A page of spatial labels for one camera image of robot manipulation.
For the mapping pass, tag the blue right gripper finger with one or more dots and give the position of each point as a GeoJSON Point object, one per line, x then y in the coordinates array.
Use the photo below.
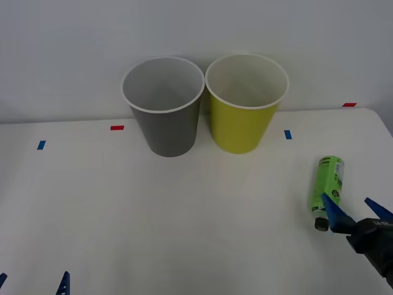
{"type": "Point", "coordinates": [336, 215]}
{"type": "Point", "coordinates": [382, 212]}

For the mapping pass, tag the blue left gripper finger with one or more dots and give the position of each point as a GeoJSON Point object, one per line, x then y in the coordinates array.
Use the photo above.
{"type": "Point", "coordinates": [63, 285]}
{"type": "Point", "coordinates": [2, 278]}

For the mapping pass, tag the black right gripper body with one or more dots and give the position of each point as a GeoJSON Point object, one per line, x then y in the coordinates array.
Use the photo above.
{"type": "Point", "coordinates": [376, 242]}

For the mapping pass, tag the green plastic bottle black cap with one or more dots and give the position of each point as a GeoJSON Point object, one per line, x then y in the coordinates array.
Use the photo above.
{"type": "Point", "coordinates": [328, 179]}

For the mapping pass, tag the yellow-green plastic waste bin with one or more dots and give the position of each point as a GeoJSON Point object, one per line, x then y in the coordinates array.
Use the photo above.
{"type": "Point", "coordinates": [241, 129]}

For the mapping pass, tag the grey plastic waste bin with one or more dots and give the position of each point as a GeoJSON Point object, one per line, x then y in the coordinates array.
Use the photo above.
{"type": "Point", "coordinates": [167, 132]}

